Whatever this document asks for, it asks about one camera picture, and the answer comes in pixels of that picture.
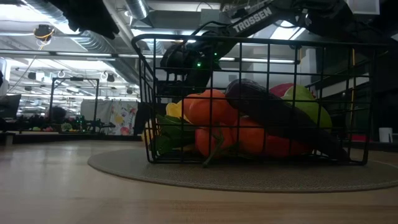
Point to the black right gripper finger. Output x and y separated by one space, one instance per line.
196 84

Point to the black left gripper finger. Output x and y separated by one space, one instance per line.
104 35
111 27

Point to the orange fruit cluster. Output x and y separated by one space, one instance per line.
202 109

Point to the yellow bell pepper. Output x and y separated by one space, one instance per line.
174 109

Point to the green cucumber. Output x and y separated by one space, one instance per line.
174 135

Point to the green tangerine stem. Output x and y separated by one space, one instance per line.
215 152

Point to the red apple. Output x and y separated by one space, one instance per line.
280 89

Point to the dark purple eggplant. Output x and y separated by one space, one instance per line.
280 115

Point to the red pepper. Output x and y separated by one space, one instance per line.
280 146

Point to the green apple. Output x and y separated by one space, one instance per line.
311 109

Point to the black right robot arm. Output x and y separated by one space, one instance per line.
252 20

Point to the person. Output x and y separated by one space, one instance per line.
58 113

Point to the round grey placemat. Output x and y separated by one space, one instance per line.
248 179

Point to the dark monitor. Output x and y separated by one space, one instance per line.
9 105

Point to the red box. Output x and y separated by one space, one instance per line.
360 138

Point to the silver ventilation duct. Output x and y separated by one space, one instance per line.
136 7

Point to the black metal gantry frame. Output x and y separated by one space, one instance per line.
52 99

